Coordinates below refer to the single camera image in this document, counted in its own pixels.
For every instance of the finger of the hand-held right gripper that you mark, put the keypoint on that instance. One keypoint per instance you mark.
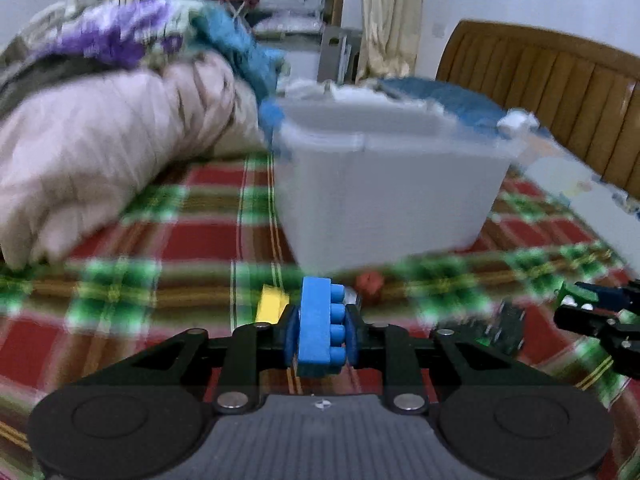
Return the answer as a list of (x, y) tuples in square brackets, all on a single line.
[(620, 340), (615, 296)]

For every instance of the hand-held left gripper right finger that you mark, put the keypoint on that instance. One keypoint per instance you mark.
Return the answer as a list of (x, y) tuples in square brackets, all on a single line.
[(353, 340)]

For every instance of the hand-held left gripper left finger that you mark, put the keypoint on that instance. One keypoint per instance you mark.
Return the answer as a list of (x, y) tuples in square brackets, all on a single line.
[(291, 340)]

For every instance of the blue building block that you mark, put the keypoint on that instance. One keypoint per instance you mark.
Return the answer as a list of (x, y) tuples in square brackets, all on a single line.
[(315, 325)]

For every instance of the green toy car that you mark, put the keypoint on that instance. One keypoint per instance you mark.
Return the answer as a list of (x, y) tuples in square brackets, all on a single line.
[(506, 327)]

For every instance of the white plastic container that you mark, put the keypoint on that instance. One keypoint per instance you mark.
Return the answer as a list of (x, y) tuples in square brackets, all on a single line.
[(390, 195)]

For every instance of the yellow building block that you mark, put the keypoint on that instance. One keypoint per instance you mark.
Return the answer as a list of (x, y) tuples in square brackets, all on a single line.
[(271, 302)]

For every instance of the red building block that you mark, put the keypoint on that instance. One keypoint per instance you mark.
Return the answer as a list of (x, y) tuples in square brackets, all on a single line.
[(369, 284)]

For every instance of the pastel checked pillow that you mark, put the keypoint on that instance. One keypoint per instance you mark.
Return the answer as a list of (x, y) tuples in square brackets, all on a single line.
[(565, 170)]

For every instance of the plaid bed sheet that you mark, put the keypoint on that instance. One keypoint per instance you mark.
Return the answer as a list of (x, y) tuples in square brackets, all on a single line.
[(150, 270)]

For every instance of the small white cloth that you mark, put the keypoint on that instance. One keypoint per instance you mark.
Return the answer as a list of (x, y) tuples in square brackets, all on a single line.
[(517, 122)]

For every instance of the wooden headboard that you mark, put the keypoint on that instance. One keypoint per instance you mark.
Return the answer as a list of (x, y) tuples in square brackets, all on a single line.
[(550, 80)]

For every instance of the white towel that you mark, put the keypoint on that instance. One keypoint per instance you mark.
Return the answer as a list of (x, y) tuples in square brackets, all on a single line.
[(320, 92)]

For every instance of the blue pillow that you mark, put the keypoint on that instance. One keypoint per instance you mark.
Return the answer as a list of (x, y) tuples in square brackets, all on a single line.
[(460, 100)]

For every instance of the pink quilt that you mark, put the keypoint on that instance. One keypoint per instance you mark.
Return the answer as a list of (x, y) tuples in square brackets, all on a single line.
[(100, 160)]

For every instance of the grey folding table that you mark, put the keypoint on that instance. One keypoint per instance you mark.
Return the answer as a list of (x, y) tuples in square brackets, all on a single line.
[(337, 55)]

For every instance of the bagged white pillow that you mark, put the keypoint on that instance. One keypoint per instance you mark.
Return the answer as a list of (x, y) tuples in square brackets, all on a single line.
[(290, 24)]

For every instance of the purple floral blue quilt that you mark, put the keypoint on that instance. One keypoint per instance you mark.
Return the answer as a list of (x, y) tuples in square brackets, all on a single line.
[(130, 35)]

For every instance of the wall switch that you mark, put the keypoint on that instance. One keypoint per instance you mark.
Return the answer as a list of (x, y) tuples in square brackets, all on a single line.
[(439, 30)]

